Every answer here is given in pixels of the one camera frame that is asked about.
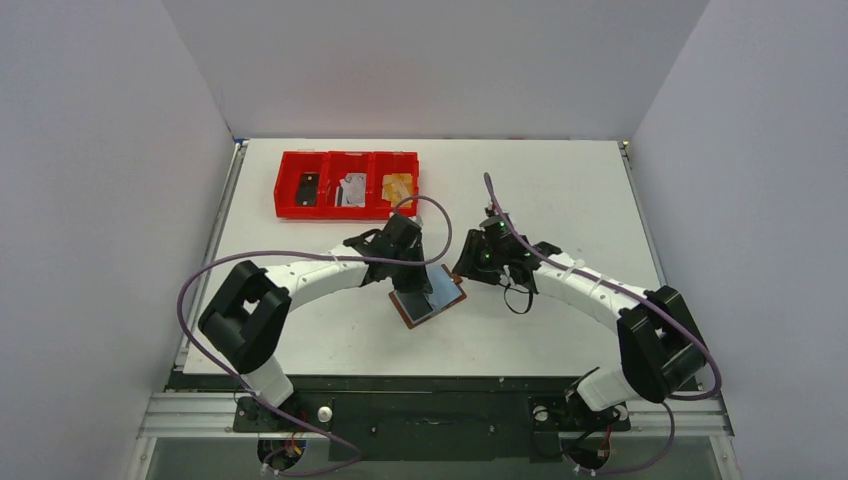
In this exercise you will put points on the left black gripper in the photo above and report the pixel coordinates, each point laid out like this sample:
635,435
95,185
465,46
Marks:
418,283

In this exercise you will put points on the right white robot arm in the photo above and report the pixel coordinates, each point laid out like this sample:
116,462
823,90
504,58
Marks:
659,344

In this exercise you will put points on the white cards in bin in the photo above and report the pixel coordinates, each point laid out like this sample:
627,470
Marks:
340,198

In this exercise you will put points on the aluminium frame rail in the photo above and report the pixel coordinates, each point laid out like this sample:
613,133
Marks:
213,415

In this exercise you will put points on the red middle bin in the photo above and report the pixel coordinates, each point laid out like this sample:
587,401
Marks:
341,163

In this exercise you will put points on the white VIP card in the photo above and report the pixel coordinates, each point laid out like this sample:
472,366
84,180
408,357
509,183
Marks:
355,189

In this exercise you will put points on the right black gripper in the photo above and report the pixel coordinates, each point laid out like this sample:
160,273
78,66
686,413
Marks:
471,259

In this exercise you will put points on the black card holder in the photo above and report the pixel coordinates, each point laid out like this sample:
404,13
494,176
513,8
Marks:
307,190

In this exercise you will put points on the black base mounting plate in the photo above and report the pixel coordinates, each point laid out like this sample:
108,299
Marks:
557,431

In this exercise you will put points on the red left bin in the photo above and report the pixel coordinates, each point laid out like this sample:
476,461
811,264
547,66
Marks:
292,165

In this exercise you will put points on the dark grey chip card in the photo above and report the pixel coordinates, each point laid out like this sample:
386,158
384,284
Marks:
415,307

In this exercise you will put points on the red right bin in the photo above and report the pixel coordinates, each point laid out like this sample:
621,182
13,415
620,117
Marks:
385,162

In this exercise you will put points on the brown leather card holder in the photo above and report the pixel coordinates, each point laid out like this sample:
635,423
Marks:
443,290

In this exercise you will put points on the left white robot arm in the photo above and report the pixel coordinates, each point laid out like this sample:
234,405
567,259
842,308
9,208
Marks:
245,318

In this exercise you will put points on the yellow card holder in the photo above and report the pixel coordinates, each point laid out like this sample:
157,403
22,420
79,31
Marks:
395,187

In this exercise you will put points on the red bin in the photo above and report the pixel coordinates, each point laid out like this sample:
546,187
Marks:
385,162
341,163
292,165

